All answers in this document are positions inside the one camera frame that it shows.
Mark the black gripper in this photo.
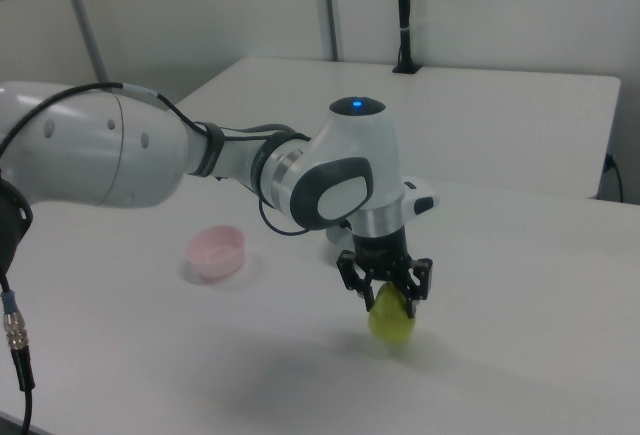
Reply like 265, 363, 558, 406
335, 227, 435, 321

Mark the green pear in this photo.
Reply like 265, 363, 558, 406
367, 283, 417, 345

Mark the pink bowl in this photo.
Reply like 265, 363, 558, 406
184, 224, 247, 280

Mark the black wall cable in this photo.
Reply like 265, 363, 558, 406
603, 152, 627, 203

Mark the black camera pole with clamp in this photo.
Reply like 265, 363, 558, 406
391, 0, 422, 75

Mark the grey metal partition post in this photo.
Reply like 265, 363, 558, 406
55, 0, 110, 85
312, 0, 347, 63

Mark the black cable with metal connector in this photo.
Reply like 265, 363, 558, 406
0, 254, 38, 435

